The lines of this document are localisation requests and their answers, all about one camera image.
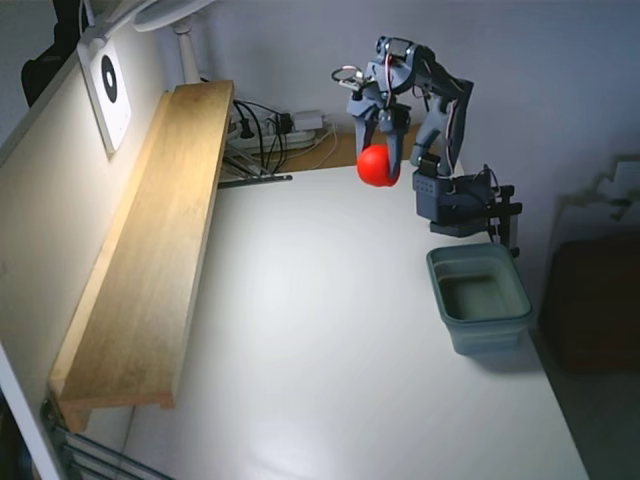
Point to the long wooden shelf board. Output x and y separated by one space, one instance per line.
150 250

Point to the metal shelf bracket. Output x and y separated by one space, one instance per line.
250 172

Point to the black table clamp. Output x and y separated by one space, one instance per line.
505 215

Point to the grey robot base mount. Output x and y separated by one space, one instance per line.
450 205

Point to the red ball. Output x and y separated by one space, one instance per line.
375 166

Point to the metal frame rails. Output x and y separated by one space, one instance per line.
90 450

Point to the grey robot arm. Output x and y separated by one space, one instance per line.
442 105

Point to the white desk lamp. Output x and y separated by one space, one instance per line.
187 45

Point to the white device with black circle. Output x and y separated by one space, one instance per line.
107 95

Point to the black power adapter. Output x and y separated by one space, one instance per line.
285 122

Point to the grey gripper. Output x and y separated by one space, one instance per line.
369 111

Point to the white power strip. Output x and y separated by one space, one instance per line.
295 136

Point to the dark brown case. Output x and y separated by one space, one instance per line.
595 305

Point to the grey plastic container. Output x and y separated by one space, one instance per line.
480 300

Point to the white power adapter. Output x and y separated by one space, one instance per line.
307 118

